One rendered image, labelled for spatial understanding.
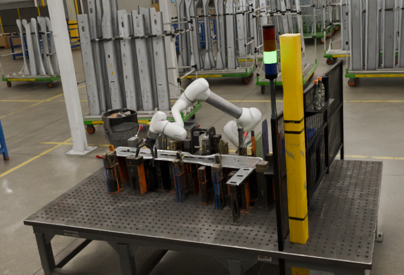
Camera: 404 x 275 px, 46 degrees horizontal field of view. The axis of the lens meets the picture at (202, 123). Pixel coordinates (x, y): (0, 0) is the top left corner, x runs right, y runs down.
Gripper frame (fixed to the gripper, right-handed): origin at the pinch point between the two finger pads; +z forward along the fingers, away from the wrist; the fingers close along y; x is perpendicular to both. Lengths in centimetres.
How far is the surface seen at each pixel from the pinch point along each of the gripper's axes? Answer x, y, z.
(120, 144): -226, 148, 104
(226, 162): -19, -57, -25
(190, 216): 9, -57, 15
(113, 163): -10.8, 29.0, 22.2
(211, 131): -41, -28, -34
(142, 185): -13.4, -1.6, 26.3
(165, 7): -572, 350, -51
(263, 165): -6, -86, -42
